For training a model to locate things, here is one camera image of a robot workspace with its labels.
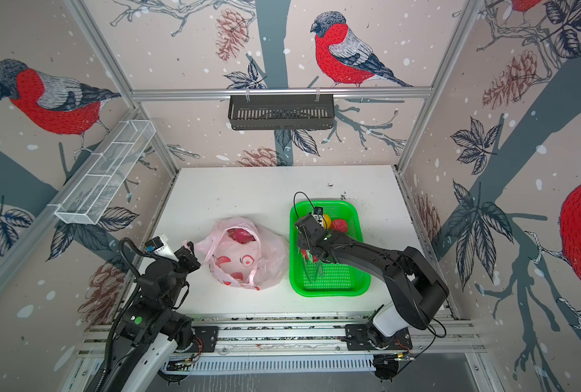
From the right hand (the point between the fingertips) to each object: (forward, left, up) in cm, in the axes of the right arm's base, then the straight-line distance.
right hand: (306, 238), depth 90 cm
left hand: (-11, +35, +15) cm, 40 cm away
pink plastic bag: (-4, +25, -5) cm, 26 cm away
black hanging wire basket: (+49, +12, +23) cm, 56 cm away
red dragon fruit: (-8, -1, +3) cm, 8 cm away
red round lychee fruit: (+6, -13, 0) cm, 14 cm away
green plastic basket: (-13, -7, -6) cm, 16 cm away
